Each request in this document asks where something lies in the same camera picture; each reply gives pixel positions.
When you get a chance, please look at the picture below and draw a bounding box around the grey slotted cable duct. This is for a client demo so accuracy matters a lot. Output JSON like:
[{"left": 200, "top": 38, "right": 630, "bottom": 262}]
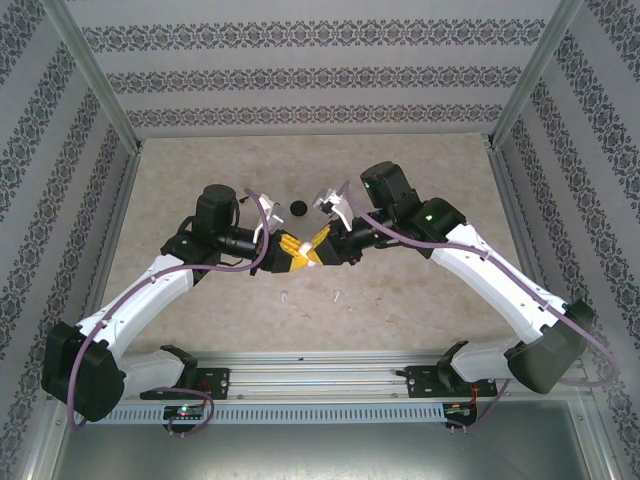
[{"left": 107, "top": 402, "right": 481, "bottom": 425}]

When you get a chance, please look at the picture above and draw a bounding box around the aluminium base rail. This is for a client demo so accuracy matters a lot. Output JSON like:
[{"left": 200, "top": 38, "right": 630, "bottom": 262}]
[{"left": 119, "top": 349, "right": 589, "bottom": 401}]

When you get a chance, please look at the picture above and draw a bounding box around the aluminium frame post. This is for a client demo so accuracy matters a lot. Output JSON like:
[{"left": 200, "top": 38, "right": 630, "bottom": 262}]
[
  {"left": 487, "top": 0, "right": 586, "bottom": 151},
  {"left": 39, "top": 0, "right": 146, "bottom": 154}
]

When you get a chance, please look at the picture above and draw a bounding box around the small circuit board green light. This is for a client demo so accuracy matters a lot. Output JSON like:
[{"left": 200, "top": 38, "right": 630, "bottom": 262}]
[{"left": 163, "top": 404, "right": 207, "bottom": 422}]

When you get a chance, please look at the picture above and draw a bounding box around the grey metal sheet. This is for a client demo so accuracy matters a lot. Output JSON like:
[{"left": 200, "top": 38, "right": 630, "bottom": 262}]
[{"left": 49, "top": 399, "right": 614, "bottom": 480}]

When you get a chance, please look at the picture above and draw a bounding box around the aluminium side rail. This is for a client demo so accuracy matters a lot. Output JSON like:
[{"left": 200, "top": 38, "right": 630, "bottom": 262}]
[
  {"left": 487, "top": 139, "right": 589, "bottom": 371},
  {"left": 82, "top": 139, "right": 146, "bottom": 334}
]

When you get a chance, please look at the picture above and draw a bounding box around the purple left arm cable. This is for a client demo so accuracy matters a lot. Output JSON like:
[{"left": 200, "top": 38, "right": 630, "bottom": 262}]
[{"left": 64, "top": 187, "right": 275, "bottom": 439}]

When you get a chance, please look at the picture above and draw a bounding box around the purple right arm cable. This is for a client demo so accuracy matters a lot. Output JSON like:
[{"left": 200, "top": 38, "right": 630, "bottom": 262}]
[{"left": 339, "top": 180, "right": 621, "bottom": 431}]

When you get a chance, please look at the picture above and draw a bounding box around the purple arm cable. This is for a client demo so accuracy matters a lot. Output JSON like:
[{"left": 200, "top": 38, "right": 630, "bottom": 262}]
[
  {"left": 64, "top": 187, "right": 275, "bottom": 439},
  {"left": 339, "top": 180, "right": 621, "bottom": 431}
]

